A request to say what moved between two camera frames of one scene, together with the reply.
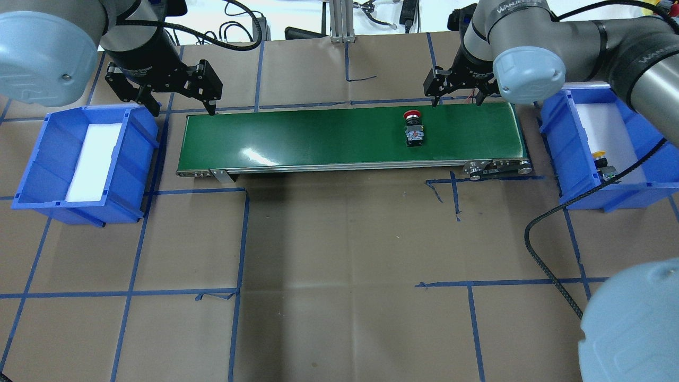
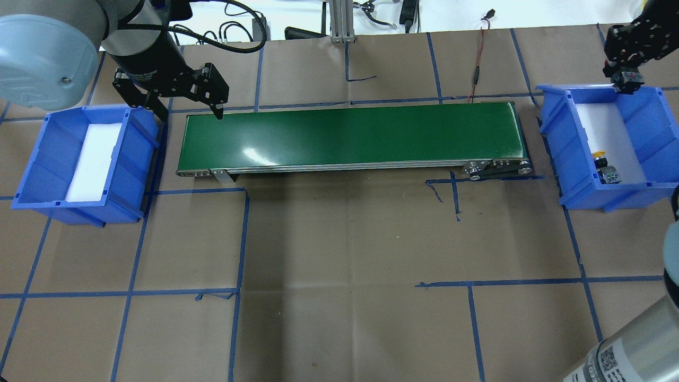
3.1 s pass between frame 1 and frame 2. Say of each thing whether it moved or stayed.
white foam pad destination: stayed
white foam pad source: stayed
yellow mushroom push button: stayed
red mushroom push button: moved
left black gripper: stayed
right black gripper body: moved
